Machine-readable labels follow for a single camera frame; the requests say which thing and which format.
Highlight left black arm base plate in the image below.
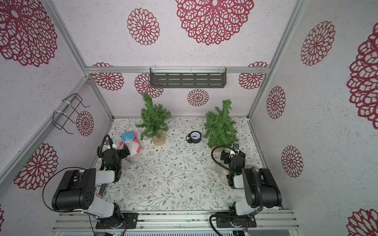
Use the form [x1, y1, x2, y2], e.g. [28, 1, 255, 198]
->
[95, 213, 139, 230]

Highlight clear string light battery box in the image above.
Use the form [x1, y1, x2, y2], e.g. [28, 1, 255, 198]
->
[122, 158, 135, 171]

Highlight small black alarm clock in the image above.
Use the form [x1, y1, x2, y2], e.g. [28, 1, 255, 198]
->
[186, 131, 202, 144]

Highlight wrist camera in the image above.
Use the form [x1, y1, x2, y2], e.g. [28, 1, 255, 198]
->
[232, 143, 240, 154]
[104, 139, 118, 149]

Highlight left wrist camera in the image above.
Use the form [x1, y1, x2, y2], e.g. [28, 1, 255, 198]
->
[104, 139, 118, 149]

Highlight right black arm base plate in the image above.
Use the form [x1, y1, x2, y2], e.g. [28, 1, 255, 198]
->
[215, 212, 257, 228]

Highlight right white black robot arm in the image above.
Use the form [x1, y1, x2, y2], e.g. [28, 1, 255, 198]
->
[220, 150, 282, 216]

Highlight grey wall shelf rack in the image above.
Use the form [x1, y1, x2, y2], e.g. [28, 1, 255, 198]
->
[150, 67, 227, 89]

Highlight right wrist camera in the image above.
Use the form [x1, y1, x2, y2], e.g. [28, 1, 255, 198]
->
[232, 143, 240, 154]

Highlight aluminium mounting rail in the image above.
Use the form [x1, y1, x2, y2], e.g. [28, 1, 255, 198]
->
[51, 210, 300, 233]

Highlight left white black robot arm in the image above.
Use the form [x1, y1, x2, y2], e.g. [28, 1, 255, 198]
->
[52, 148, 130, 229]

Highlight pink white plush toy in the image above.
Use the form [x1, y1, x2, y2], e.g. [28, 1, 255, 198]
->
[119, 131, 141, 155]

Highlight small green christmas tree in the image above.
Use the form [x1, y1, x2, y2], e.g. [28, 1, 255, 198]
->
[204, 99, 239, 148]
[136, 93, 171, 146]

